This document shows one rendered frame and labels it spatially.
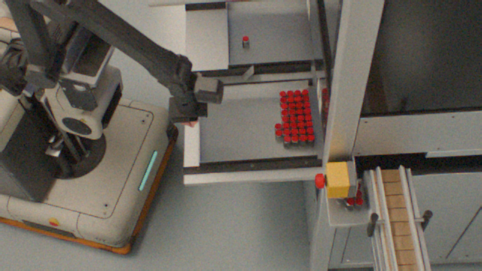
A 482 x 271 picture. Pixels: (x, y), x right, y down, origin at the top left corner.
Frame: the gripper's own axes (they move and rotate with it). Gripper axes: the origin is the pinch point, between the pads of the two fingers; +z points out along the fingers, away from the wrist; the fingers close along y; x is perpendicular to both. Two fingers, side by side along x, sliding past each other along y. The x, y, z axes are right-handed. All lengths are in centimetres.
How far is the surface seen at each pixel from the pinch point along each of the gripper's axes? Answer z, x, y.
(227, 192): 102, 27, 2
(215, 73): 12.5, 25.9, 5.3
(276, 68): 12.6, 26.2, 24.7
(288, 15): 15, 49, 30
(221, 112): 14.2, 12.3, 7.0
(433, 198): 32, -12, 70
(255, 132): 14.3, 4.4, 17.0
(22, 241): 102, 9, -87
